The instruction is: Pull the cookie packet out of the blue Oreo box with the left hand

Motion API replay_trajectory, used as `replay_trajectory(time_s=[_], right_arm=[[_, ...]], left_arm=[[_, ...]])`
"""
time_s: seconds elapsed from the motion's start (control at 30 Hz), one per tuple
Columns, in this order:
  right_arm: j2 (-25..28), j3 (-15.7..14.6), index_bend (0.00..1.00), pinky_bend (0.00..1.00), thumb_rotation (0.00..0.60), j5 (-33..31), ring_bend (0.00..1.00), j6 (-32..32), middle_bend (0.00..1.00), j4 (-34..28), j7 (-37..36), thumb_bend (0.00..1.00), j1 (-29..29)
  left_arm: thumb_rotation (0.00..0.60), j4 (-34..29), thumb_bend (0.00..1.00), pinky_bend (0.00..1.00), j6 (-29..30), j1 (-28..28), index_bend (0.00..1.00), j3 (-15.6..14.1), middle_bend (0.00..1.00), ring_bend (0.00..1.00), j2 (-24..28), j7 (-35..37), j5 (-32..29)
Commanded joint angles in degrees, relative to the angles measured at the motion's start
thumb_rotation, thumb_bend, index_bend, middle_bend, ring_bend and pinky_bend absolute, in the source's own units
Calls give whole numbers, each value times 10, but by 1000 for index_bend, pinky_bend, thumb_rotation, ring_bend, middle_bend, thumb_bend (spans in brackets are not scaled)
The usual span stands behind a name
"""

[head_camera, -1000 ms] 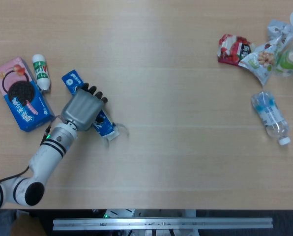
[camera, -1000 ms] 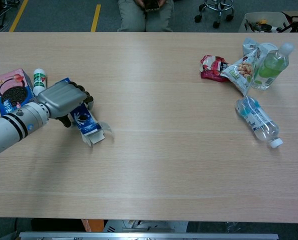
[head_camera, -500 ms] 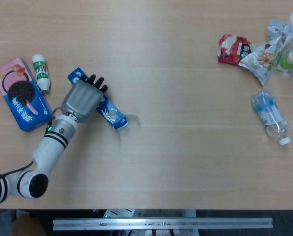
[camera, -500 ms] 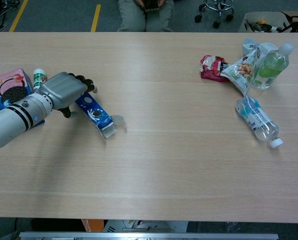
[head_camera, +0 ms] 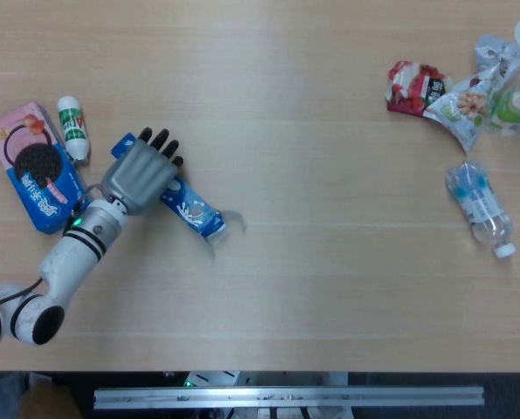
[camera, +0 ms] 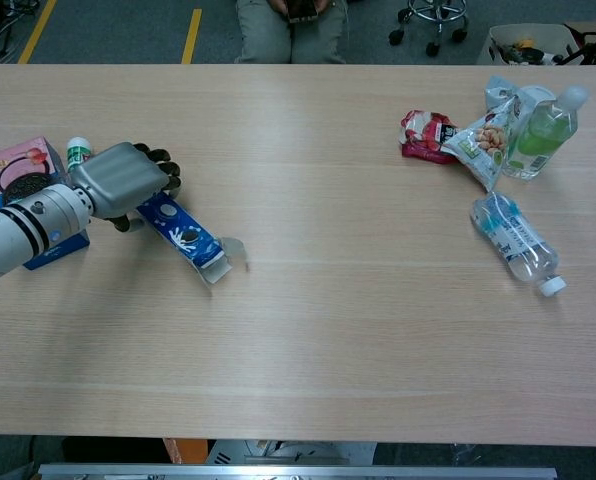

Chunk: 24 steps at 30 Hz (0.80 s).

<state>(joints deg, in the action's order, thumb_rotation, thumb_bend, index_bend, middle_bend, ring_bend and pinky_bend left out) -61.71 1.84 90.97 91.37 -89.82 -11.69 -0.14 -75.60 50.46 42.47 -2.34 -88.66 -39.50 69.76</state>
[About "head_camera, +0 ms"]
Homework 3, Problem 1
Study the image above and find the white green nut bag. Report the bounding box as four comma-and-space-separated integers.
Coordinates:
423, 76, 501, 154

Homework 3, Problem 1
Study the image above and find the clear water bottle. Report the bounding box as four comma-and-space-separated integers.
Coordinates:
444, 160, 517, 259

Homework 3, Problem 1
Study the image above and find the red snack bag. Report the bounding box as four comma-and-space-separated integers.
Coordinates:
386, 60, 455, 117

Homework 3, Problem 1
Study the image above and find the pink box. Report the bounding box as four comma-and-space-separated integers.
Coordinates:
0, 100, 89, 236

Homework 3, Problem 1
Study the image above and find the green drink bottle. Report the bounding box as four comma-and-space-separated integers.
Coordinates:
486, 15, 520, 139

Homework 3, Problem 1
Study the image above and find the blue Oreo cookie packet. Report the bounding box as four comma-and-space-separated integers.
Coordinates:
111, 133, 247, 259

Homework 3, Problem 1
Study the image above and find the green white gum bottle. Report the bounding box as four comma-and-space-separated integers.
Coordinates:
57, 94, 92, 166

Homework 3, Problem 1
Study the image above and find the clear plastic cup wrapper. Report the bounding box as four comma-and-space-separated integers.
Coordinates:
474, 34, 520, 88

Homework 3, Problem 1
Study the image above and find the aluminium rail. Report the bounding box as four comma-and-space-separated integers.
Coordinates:
92, 384, 486, 410

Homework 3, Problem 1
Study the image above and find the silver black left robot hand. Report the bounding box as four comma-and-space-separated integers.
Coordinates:
100, 127, 185, 217

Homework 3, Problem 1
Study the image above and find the wrist cable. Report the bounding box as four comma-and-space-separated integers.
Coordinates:
70, 183, 111, 217

